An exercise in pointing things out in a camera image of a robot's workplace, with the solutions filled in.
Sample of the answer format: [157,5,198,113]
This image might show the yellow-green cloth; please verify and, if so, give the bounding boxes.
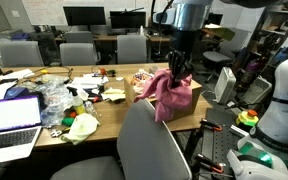
[61,113,100,145]

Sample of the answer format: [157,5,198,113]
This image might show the black monitor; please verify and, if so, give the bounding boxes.
[63,6,106,26]
[110,11,146,29]

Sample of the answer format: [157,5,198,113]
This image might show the clear plastic bags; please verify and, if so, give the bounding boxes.
[28,80,73,126]

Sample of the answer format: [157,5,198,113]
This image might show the white papers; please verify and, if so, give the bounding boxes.
[68,76,109,89]

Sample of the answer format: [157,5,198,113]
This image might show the grey chair middle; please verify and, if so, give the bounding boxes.
[60,43,97,66]

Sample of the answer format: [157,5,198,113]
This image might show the grey chair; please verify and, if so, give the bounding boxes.
[0,41,44,67]
[60,43,97,66]
[117,35,147,64]

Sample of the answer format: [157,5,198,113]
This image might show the grey chair right near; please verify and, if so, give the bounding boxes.
[0,41,44,67]

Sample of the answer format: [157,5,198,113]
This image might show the spray bottle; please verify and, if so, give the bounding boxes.
[68,87,86,115]

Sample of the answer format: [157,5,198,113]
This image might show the grey office chair foreground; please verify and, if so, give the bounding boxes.
[50,100,193,180]

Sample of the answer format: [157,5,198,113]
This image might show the grey chair far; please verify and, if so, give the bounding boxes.
[117,35,147,64]

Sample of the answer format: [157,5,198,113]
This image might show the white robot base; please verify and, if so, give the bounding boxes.
[227,60,288,180]

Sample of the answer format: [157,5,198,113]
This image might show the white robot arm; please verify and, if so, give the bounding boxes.
[151,0,213,82]

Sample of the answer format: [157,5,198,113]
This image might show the orange ball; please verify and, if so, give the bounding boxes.
[100,68,107,75]

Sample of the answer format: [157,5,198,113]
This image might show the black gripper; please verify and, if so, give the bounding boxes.
[169,30,195,82]

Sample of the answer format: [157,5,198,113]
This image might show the orange-handled clamp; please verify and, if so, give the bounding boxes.
[200,118,223,131]

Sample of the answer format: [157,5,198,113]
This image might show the open laptop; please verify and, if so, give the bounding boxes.
[0,96,42,162]

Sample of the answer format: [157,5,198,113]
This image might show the white space heater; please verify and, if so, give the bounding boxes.
[214,67,236,104]

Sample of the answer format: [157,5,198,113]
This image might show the pink cloth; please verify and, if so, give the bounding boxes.
[133,69,192,122]

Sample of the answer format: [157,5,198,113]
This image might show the emergency stop button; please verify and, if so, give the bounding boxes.
[235,110,259,126]

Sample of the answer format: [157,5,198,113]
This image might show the peach printed t-shirt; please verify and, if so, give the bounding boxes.
[131,69,154,94]

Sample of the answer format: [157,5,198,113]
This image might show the cardboard box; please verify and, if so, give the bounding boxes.
[123,69,201,122]

